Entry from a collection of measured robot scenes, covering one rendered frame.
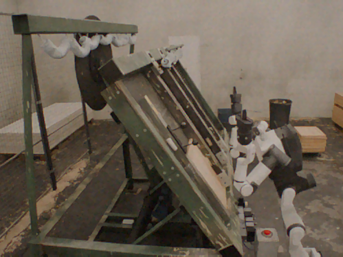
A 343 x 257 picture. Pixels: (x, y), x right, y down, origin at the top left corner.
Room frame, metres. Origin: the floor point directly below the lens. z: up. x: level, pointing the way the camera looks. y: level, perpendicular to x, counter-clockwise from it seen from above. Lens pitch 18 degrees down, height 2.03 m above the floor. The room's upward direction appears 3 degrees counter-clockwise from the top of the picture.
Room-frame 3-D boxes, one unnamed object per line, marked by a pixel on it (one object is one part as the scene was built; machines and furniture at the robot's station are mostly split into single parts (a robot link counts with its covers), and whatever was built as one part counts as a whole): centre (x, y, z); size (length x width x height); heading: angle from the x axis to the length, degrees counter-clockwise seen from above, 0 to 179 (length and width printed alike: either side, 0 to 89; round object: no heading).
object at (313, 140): (4.67, -2.31, 0.20); 0.61 x 0.53 x 0.40; 173
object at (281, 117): (5.97, -2.29, 0.33); 0.52 x 0.51 x 0.65; 173
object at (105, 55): (2.47, 0.62, 1.85); 0.80 x 0.06 x 0.80; 172
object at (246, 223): (1.80, -0.50, 0.69); 0.50 x 0.14 x 0.24; 172
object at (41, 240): (2.51, 0.19, 0.41); 2.20 x 1.38 x 0.83; 172
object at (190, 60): (6.04, -0.27, 1.03); 0.61 x 0.58 x 2.05; 173
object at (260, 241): (1.36, -0.51, 0.84); 0.12 x 0.12 x 0.18; 82
